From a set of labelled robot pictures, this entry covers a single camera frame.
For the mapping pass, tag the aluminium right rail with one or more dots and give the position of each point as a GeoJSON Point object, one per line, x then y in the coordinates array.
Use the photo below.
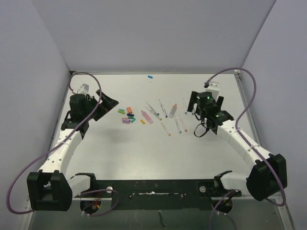
{"type": "Point", "coordinates": [251, 130]}

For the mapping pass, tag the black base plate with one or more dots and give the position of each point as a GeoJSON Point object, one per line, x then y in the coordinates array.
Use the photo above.
{"type": "Point", "coordinates": [201, 194]}

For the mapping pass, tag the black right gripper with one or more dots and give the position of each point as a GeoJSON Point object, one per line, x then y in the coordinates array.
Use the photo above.
{"type": "Point", "coordinates": [194, 100]}

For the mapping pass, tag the purple highlighter cap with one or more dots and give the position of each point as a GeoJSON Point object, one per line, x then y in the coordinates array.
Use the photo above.
{"type": "Point", "coordinates": [125, 120]}

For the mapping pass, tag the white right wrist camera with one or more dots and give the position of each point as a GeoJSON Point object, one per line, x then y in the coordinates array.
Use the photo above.
{"type": "Point", "coordinates": [214, 88]}

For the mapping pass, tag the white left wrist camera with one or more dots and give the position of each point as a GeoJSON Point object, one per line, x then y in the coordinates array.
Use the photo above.
{"type": "Point", "coordinates": [83, 89]}

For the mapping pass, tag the purple highlighter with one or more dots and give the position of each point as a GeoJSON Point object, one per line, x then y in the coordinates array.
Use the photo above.
{"type": "Point", "coordinates": [147, 117]}

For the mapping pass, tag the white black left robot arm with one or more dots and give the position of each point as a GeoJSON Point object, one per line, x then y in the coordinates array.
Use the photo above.
{"type": "Point", "coordinates": [48, 188]}

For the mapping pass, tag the teal cap white pen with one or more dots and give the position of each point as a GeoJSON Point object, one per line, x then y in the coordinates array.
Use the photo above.
{"type": "Point", "coordinates": [178, 125]}

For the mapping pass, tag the dark blue whiteboard marker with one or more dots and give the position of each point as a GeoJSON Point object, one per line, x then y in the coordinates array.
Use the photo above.
{"type": "Point", "coordinates": [163, 108]}

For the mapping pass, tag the white pen blue cap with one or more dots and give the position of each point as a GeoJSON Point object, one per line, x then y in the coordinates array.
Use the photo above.
{"type": "Point", "coordinates": [185, 106]}

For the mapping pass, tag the orange highlighter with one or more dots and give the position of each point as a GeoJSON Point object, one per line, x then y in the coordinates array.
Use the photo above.
{"type": "Point", "coordinates": [173, 111]}

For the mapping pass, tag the pink orange cap pen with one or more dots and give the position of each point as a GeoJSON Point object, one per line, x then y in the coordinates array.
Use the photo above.
{"type": "Point", "coordinates": [183, 124]}

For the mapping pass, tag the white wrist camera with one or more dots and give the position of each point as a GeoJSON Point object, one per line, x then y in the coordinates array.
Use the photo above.
{"type": "Point", "coordinates": [83, 89]}
{"type": "Point", "coordinates": [214, 88]}

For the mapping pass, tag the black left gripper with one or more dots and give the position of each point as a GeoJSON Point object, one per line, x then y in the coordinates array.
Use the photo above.
{"type": "Point", "coordinates": [109, 104]}

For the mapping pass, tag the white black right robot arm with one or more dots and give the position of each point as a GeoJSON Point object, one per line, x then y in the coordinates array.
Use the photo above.
{"type": "Point", "coordinates": [268, 174]}

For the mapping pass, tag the aluminium rail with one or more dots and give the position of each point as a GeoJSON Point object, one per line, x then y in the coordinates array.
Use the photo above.
{"type": "Point", "coordinates": [239, 211]}
{"type": "Point", "coordinates": [251, 130]}

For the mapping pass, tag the aluminium front rail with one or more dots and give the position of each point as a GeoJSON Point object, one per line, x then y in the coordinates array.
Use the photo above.
{"type": "Point", "coordinates": [239, 211]}

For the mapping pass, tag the teal green cap pen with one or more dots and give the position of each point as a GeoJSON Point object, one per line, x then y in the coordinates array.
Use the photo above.
{"type": "Point", "coordinates": [154, 113]}

